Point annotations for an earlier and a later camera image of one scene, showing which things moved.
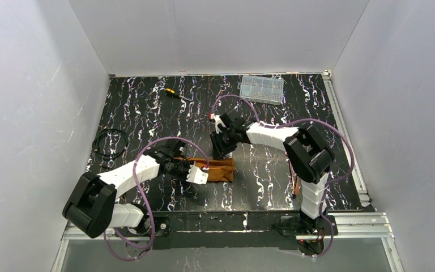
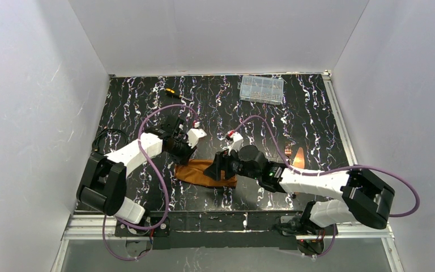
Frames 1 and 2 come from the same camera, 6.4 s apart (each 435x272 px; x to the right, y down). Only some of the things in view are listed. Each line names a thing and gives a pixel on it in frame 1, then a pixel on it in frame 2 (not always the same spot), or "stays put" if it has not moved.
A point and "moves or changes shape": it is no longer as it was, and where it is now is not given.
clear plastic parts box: [262, 89] stays put
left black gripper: [182, 169] -> [182, 151]
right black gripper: [222, 140] -> [220, 166]
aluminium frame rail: [375, 226] stays put
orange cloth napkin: [219, 170] moves or changes shape
